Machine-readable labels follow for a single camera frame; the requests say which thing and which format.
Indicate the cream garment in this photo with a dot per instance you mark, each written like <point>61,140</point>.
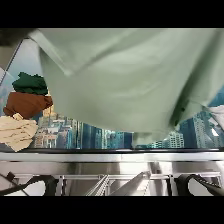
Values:
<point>16,130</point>

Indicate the pale green T-shirt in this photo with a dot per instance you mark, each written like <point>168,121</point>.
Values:
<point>126,76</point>

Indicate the silver frame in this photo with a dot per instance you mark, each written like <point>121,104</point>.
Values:
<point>100,157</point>

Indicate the dark green garment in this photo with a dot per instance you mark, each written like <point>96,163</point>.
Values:
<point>31,84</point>

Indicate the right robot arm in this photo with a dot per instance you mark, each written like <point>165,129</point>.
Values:
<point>195,180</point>

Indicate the brown garment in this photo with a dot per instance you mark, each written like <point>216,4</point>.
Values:
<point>26,104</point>

